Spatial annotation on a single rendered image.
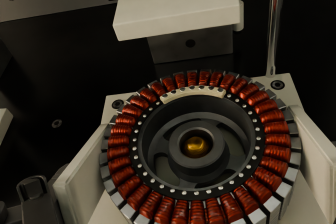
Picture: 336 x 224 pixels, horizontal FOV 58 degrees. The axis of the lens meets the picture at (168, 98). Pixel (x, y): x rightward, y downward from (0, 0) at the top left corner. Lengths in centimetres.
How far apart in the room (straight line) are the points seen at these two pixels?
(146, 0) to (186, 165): 9
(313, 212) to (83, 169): 12
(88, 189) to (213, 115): 9
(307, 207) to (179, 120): 9
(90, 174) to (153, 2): 9
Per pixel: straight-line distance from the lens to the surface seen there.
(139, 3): 16
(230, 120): 20
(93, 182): 17
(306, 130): 17
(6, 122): 30
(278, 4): 21
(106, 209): 20
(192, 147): 18
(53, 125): 28
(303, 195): 20
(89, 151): 17
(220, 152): 17
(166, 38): 27
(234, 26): 28
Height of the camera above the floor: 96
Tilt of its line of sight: 46 degrees down
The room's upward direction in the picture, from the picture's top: 15 degrees counter-clockwise
